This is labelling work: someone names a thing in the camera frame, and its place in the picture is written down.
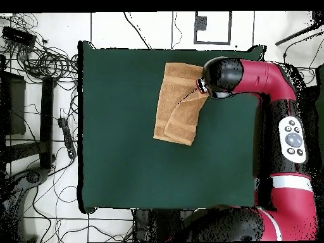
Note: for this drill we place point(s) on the tan terry towel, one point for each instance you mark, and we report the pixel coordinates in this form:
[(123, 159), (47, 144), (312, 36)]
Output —
[(174, 101)]

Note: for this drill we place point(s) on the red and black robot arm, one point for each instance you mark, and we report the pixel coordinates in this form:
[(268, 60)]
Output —
[(265, 76)]

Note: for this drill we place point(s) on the dark flat panel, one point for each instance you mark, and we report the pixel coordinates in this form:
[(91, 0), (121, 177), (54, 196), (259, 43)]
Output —
[(16, 106)]

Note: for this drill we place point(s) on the dark green table cloth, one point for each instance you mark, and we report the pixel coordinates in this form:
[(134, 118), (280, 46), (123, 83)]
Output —
[(126, 126)]

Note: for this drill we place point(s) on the black rod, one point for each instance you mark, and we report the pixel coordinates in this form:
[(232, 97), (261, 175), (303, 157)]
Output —
[(298, 34)]

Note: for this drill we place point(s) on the black power strip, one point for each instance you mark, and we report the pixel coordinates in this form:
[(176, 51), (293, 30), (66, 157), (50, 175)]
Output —
[(67, 139)]

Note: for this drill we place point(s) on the black rectangular box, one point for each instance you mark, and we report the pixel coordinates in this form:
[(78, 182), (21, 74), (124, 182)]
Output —
[(19, 36)]

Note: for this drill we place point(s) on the black stand base foot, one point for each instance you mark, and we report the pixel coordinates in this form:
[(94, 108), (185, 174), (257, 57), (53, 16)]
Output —
[(33, 176)]

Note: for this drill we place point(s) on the grey square floor frame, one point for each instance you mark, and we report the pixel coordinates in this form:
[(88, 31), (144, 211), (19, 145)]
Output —
[(229, 27)]

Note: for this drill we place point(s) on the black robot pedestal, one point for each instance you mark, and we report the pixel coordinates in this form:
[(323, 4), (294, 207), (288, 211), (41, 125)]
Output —
[(157, 225)]

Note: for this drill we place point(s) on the black upright post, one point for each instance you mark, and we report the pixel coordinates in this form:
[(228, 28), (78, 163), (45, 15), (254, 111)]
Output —
[(46, 121)]

